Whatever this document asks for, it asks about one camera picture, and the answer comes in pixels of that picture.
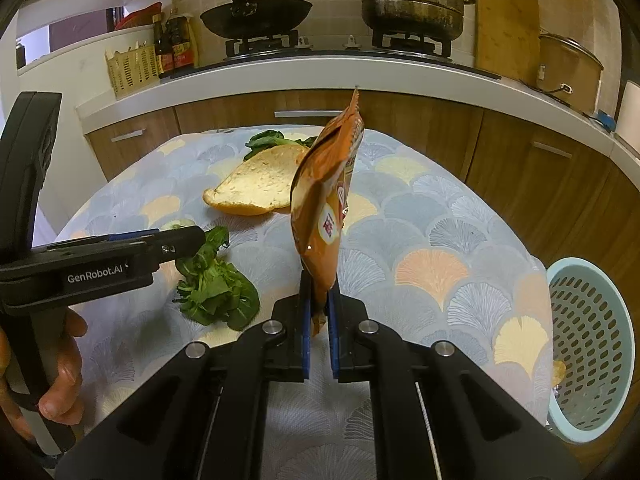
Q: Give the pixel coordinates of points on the small dark leafy greens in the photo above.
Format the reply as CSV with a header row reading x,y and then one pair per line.
x,y
265,138

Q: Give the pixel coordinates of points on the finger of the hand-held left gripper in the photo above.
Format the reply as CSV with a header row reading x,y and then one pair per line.
x,y
175,242
130,234

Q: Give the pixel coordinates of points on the wooden kitchen base cabinet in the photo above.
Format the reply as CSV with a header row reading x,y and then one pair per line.
x,y
425,125

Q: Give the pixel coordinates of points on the wooden cutting board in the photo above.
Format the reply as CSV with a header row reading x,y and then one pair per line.
x,y
507,30

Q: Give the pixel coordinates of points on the teal plastic basket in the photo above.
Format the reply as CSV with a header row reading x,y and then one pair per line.
x,y
590,310

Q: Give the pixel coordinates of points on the black wok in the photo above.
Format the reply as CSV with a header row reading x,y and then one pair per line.
x,y
255,15

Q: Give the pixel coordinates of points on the red packet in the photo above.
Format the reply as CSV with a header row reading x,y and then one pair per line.
x,y
140,17

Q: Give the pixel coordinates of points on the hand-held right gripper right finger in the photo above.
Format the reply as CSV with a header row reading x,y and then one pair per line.
x,y
334,345

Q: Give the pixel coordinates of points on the beige rice cooker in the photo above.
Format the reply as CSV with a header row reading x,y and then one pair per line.
x,y
570,75

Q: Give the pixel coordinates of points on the yellow plastic basket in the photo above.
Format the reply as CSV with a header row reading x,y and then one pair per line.
x,y
132,70

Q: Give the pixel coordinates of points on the person's left hand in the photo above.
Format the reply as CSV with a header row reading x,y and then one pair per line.
x,y
67,390

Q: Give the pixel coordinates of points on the dark sauce bottle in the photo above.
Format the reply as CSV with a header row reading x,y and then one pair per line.
x,y
182,45
162,50

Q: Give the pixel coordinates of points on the black gas stove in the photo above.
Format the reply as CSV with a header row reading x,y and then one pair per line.
x,y
325,52

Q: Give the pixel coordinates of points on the steel steamer pot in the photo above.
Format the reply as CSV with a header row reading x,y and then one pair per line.
x,y
410,5

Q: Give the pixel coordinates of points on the leafy greens with pale stalk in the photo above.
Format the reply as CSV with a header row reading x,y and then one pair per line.
x,y
215,290

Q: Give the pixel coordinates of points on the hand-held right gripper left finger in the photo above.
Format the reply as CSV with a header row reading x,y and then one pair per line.
x,y
305,340

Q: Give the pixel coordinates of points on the brown snack packet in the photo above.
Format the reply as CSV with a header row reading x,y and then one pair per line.
x,y
320,210

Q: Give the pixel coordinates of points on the flat bread slice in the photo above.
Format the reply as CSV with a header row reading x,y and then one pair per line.
x,y
255,180

